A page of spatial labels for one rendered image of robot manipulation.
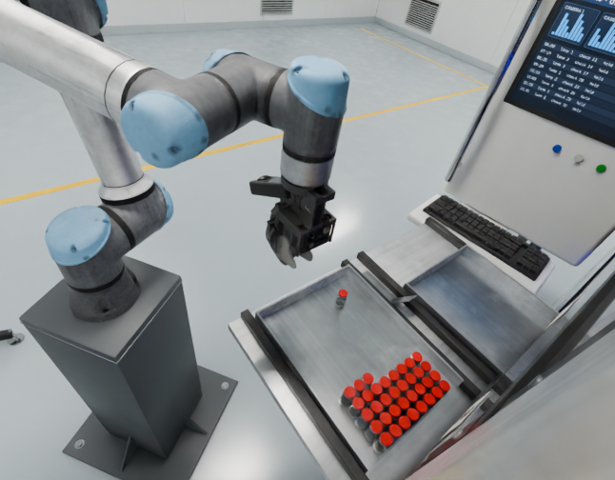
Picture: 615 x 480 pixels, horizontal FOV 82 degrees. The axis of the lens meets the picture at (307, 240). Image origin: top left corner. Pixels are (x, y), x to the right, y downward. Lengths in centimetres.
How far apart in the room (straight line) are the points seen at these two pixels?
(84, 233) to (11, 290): 144
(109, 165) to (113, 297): 29
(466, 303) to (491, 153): 57
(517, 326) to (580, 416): 76
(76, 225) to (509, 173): 121
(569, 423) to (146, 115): 39
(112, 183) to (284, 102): 48
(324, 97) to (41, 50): 32
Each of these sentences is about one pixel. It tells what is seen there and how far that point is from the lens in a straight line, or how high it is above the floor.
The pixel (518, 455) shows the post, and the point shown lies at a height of 131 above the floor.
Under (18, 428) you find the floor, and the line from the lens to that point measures 182.
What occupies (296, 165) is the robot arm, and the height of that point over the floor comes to 128.
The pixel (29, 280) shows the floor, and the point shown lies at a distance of 223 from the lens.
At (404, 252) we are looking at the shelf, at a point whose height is 88.
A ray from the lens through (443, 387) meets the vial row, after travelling 74.
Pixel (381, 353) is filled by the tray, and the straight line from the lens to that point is 78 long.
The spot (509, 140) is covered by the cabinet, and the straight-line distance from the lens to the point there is 131.
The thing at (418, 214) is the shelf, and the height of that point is 80.
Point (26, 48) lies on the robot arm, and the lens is 55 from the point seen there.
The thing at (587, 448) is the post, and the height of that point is 136.
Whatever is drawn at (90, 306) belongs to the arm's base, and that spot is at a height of 84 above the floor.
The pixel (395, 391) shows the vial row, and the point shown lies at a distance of 70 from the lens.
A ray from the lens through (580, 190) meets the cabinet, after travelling 130.
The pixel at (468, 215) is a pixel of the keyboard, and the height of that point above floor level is 83.
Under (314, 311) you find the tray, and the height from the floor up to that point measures 88.
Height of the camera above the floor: 153
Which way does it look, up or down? 44 degrees down
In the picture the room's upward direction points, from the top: 11 degrees clockwise
